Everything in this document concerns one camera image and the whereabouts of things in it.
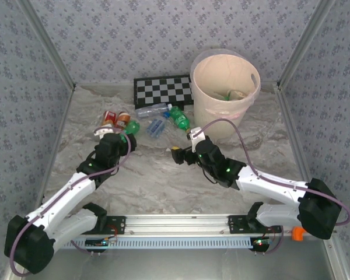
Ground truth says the cream plastic bin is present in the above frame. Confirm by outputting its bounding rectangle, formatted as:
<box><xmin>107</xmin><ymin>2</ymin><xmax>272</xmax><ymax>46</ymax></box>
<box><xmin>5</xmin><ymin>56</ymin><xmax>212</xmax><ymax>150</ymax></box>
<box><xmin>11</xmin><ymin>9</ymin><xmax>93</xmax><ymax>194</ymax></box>
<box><xmin>190</xmin><ymin>53</ymin><xmax>262</xmax><ymax>140</ymax></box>

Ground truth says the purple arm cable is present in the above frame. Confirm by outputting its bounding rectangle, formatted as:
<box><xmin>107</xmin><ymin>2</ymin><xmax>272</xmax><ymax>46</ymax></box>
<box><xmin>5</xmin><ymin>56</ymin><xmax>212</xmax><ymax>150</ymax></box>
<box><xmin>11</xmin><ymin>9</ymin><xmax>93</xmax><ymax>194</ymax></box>
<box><xmin>9</xmin><ymin>125</ymin><xmax>132</xmax><ymax>277</ymax></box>
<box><xmin>195</xmin><ymin>118</ymin><xmax>350</xmax><ymax>254</ymax></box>

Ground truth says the aluminium table side bar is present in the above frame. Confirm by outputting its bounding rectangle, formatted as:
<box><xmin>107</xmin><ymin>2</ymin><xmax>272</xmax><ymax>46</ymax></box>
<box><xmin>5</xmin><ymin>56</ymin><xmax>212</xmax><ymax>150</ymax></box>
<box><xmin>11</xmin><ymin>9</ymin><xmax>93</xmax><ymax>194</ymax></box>
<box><xmin>34</xmin><ymin>83</ymin><xmax>77</xmax><ymax>216</ymax></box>
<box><xmin>275</xmin><ymin>83</ymin><xmax>313</xmax><ymax>181</ymax></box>

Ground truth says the clear crushed bottle white cap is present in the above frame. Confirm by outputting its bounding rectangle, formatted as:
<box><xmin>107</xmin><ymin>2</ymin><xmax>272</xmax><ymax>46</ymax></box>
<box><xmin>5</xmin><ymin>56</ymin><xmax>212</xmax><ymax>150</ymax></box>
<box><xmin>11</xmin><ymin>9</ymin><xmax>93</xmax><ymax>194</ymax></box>
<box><xmin>135</xmin><ymin>102</ymin><xmax>173</xmax><ymax>118</ymax></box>

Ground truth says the clear water bottle blue label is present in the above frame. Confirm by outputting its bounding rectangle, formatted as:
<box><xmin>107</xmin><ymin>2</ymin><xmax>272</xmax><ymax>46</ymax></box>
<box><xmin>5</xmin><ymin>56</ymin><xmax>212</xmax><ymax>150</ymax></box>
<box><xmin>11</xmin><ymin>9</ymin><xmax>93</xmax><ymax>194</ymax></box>
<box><xmin>145</xmin><ymin>112</ymin><xmax>170</xmax><ymax>138</ymax></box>

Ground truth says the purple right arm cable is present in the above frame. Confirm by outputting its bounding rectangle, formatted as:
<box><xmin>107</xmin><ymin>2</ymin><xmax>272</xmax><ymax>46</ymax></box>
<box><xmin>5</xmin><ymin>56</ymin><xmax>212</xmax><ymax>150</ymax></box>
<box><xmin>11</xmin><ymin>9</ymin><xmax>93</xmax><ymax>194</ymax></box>
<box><xmin>195</xmin><ymin>118</ymin><xmax>350</xmax><ymax>254</ymax></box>

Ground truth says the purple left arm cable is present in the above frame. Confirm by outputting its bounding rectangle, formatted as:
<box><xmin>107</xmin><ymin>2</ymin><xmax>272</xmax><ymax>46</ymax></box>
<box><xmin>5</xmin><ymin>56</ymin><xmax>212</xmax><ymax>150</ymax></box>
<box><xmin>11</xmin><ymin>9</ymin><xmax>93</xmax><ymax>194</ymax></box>
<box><xmin>9</xmin><ymin>125</ymin><xmax>132</xmax><ymax>277</ymax></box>

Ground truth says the white slotted cable duct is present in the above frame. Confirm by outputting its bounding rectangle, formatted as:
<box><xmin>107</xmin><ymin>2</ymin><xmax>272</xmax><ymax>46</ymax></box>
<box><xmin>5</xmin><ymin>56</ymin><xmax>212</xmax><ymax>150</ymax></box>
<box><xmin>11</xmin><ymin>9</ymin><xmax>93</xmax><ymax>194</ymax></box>
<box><xmin>59</xmin><ymin>235</ymin><xmax>256</xmax><ymax>251</ymax></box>

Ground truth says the small black controller board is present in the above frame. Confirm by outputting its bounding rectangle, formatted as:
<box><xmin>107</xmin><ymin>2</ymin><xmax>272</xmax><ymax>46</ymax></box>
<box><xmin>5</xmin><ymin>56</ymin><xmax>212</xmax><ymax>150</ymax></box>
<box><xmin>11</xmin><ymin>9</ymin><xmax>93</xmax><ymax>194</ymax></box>
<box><xmin>85</xmin><ymin>237</ymin><xmax>117</xmax><ymax>247</ymax></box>
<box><xmin>252</xmin><ymin>237</ymin><xmax>274</xmax><ymax>247</ymax></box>

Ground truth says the translucent pink bin liner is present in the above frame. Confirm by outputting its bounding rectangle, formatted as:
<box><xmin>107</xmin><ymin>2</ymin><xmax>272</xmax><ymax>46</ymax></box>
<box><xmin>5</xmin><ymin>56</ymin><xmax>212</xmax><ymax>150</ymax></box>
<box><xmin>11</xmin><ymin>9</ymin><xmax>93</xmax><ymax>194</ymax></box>
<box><xmin>190</xmin><ymin>48</ymin><xmax>262</xmax><ymax>120</ymax></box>

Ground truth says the brown orange juice bottle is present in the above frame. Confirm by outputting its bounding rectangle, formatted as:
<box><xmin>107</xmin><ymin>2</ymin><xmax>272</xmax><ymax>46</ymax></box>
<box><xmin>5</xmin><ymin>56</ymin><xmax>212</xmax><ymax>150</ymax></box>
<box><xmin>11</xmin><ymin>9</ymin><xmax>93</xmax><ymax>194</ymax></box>
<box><xmin>114</xmin><ymin>111</ymin><xmax>132</xmax><ymax>131</ymax></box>

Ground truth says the aluminium frame post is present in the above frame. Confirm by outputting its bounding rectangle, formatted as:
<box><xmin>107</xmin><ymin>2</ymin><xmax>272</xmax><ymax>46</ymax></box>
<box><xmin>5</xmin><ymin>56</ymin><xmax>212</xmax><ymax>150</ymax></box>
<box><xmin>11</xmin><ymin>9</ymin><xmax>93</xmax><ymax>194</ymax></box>
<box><xmin>276</xmin><ymin>0</ymin><xmax>338</xmax><ymax>90</ymax></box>
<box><xmin>17</xmin><ymin>0</ymin><xmax>76</xmax><ymax>90</ymax></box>

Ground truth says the black grey chessboard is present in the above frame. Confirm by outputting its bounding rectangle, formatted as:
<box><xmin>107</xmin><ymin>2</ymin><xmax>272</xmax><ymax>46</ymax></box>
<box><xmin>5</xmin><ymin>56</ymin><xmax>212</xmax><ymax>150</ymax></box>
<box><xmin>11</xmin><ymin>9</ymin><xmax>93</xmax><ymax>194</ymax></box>
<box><xmin>133</xmin><ymin>75</ymin><xmax>193</xmax><ymax>110</ymax></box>

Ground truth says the grey metal shelf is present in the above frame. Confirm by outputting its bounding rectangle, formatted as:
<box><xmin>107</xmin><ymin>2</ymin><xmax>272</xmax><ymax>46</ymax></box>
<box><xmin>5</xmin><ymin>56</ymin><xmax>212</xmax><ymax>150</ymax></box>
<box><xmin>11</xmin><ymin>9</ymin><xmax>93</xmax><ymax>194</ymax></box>
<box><xmin>5</xmin><ymin>247</ymin><xmax>348</xmax><ymax>280</ymax></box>

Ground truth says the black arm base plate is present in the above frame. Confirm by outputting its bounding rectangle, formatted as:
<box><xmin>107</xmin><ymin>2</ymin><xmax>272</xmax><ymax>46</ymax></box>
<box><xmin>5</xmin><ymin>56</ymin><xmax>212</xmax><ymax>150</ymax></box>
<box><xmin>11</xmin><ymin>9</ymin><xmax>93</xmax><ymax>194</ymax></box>
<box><xmin>227</xmin><ymin>215</ymin><xmax>277</xmax><ymax>236</ymax></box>
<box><xmin>97</xmin><ymin>215</ymin><xmax>126</xmax><ymax>236</ymax></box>

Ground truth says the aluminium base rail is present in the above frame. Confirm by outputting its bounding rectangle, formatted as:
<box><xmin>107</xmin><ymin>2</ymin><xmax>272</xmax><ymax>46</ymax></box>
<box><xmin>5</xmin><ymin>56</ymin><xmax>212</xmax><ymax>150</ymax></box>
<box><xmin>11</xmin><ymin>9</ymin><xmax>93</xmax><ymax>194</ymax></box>
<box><xmin>106</xmin><ymin>214</ymin><xmax>230</xmax><ymax>235</ymax></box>

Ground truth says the orange juice bottle red label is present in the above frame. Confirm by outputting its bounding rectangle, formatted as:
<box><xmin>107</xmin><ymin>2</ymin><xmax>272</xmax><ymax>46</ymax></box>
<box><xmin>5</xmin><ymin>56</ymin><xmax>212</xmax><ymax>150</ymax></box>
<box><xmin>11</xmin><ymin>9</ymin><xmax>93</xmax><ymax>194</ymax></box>
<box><xmin>101</xmin><ymin>110</ymin><xmax>117</xmax><ymax>128</ymax></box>

